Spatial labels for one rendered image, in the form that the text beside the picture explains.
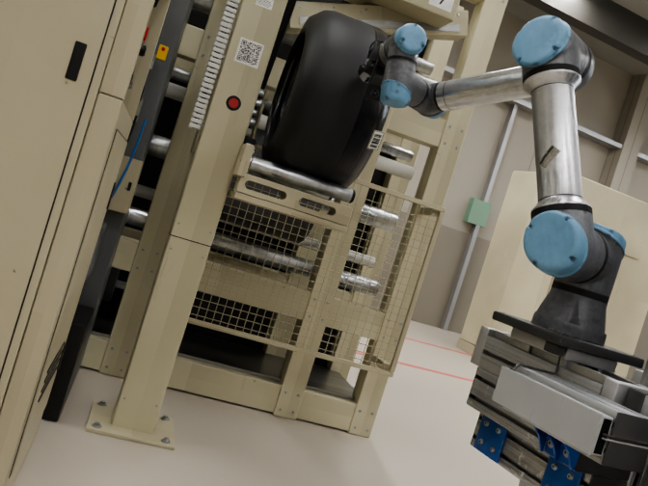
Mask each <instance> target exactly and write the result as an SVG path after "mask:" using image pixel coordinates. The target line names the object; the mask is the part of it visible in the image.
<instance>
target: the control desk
mask: <svg viewBox="0 0 648 486"><path fill-rule="evenodd" d="M170 2H171V0H0V486H13V484H14V480H15V478H16V476H17V474H18V472H19V470H20V468H21V466H22V464H23V461H24V459H25V457H26V455H27V453H28V451H29V449H30V447H31V445H32V443H33V441H34V439H35V437H36V435H37V432H38V429H39V426H40V423H41V417H42V414H43V411H44V409H45V407H46V404H47V401H48V398H49V395H50V392H51V389H52V386H53V383H54V379H55V376H56V373H57V370H58V369H59V367H60V364H61V360H62V358H63V355H64V352H65V349H66V345H67V338H68V333H69V330H70V326H71V323H72V320H73V317H74V314H75V311H76V308H77V305H78V301H79V298H80V295H81V292H82V289H83V285H84V282H85V280H86V277H87V273H88V270H89V267H90V264H91V260H92V257H93V254H94V251H95V245H96V242H97V239H98V236H99V233H100V230H101V227H102V224H103V220H104V217H105V214H106V211H107V209H108V208H109V205H110V201H111V199H112V196H113V193H114V189H115V186H116V179H117V176H118V173H119V170H120V166H121V163H122V159H123V155H124V152H125V149H126V146H127V139H128V136H129V133H130V129H131V126H132V121H134V118H135V114H136V111H137V108H138V105H139V101H140V98H141V95H142V92H143V88H144V86H145V83H146V80H147V76H148V73H149V68H150V65H151V61H152V58H153V55H154V52H155V48H156V45H157V43H158V40H159V36H160V33H161V30H162V27H163V23H164V20H165V17H166V14H167V11H168V8H169V5H170Z"/></svg>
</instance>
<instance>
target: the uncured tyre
mask: <svg viewBox="0 0 648 486"><path fill-rule="evenodd" d="M376 39H377V40H379V41H386V40H387V39H388V34H387V33H385V32H384V31H383V30H381V29H379V28H377V27H374V26H372V25H369V24H367V23H364V22H362V21H360V20H358V19H355V18H353V17H350V16H347V15H345V14H342V13H338V12H336V11H326V10H325V11H322V12H320V13H316V14H314V15H312V16H310V17H309V18H308V19H307V21H306V22H305V24H304V26H303V27H302V29H301V31H300V33H299V35H298V37H297V39H296V41H295V42H294V44H293V46H292V48H291V50H290V53H289V55H288V57H287V60H286V62H285V65H284V68H283V72H282V75H281V77H280V80H279V83H278V86H277V89H276V91H275V94H274V98H273V101H272V104H271V108H270V112H269V115H268V119H267V123H266V127H265V132H264V138H263V144H262V151H261V159H264V160H267V161H270V162H273V163H276V164H279V165H282V166H285V167H287V168H290V169H293V170H296V171H299V172H302V173H305V174H308V175H311V176H316V177H319V178H322V179H325V180H328V181H331V182H333V183H336V184H339V185H342V186H345V187H348V186H350V185H351V184H352V183H353V182H354V181H355V180H356V179H357V178H358V176H359V175H360V174H361V172H362V171H363V169H364V167H365V165H366V163H367V162H368V160H369V158H370V156H371V154H372V152H373V151H374V149H369V148H367V145H368V143H369V141H370V138H371V136H372V134H373V131H374V130H378V131H382V130H383V127H384V125H385V122H386V119H387V116H388V113H389V111H390V106H387V105H385V104H383V103H382V102H381V100H380V101H375V100H372V99H368V98H366V97H365V89H366V86H367V83H366V82H364V81H363V80H362V79H361V78H360V76H359V74H358V70H359V66H360V65H361V64H365V61H366V59H367V54H368V50H369V47H370V45H371V44H372V43H373V42H374V41H375V40H376Z"/></svg>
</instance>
